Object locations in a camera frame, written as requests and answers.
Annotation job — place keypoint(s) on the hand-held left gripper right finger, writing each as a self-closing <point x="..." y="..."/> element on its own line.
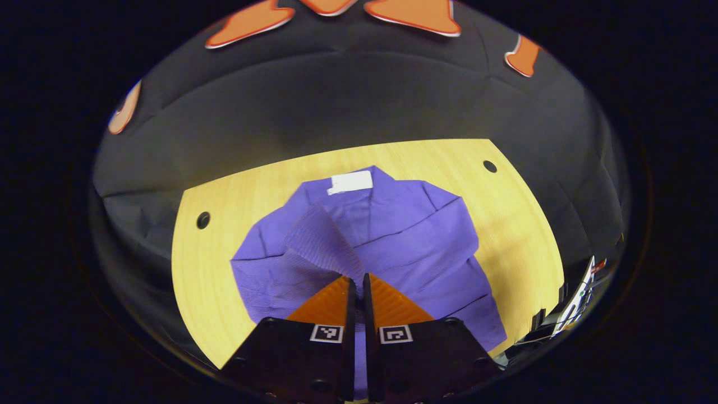
<point x="369" y="359"/>

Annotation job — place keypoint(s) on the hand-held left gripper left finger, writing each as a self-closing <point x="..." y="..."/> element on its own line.
<point x="351" y="359"/>

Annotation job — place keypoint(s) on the purple knit cardigan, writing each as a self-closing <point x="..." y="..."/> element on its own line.
<point x="404" y="235"/>

